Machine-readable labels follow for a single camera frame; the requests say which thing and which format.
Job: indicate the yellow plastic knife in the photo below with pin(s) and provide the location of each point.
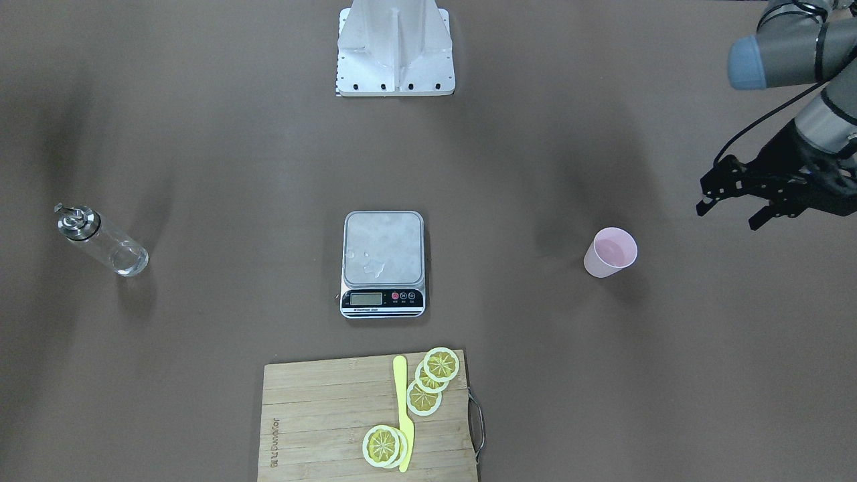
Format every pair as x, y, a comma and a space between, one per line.
405, 424

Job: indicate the pink plastic cup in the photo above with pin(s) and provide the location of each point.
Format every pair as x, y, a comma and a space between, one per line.
610, 251

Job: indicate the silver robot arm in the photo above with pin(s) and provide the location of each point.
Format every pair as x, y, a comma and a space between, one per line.
810, 43

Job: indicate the bamboo cutting board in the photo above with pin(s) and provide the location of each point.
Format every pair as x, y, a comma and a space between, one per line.
314, 415

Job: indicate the lemon slice hidden pair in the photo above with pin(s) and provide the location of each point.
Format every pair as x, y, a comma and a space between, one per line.
403, 450

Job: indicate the silver digital kitchen scale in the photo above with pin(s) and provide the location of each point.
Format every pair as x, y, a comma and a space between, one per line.
383, 265

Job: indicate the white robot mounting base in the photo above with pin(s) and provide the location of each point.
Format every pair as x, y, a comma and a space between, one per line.
394, 48

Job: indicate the glass sauce bottle metal cap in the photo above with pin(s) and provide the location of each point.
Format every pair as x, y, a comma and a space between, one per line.
95, 235

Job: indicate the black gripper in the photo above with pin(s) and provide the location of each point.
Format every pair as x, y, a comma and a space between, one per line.
785, 159

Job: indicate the lemon slice top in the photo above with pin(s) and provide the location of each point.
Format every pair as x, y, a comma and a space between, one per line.
441, 364

